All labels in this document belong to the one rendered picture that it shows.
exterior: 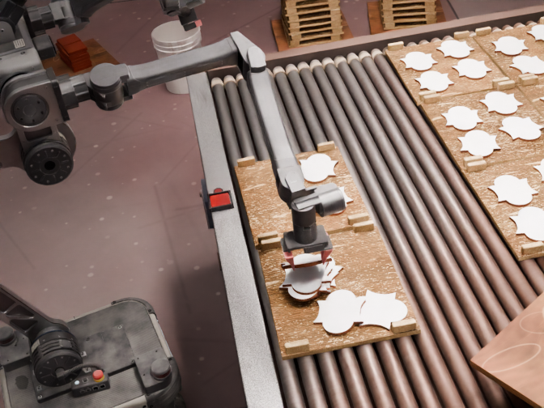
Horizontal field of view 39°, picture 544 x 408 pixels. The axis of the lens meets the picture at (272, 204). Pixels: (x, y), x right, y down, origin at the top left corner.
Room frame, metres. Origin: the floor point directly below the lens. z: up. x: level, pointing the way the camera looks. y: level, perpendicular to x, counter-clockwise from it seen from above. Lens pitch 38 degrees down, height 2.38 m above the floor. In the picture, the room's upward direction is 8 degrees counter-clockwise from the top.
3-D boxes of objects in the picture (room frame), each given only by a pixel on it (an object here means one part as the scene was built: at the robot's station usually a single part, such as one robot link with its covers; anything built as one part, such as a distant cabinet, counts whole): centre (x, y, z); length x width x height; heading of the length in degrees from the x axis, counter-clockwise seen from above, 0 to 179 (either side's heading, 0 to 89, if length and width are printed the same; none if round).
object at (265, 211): (1.87, -0.09, 0.93); 0.41 x 0.35 x 0.02; 6
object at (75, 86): (1.75, 0.47, 1.45); 0.09 x 0.08 x 0.12; 18
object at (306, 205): (1.41, -0.08, 1.24); 0.07 x 0.06 x 0.07; 107
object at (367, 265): (1.45, -0.13, 0.93); 0.41 x 0.35 x 0.02; 4
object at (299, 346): (1.25, -0.01, 0.95); 0.06 x 0.02 x 0.03; 94
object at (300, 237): (1.41, -0.07, 1.18); 0.10 x 0.07 x 0.07; 96
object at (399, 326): (1.27, -0.28, 0.95); 0.06 x 0.02 x 0.03; 94
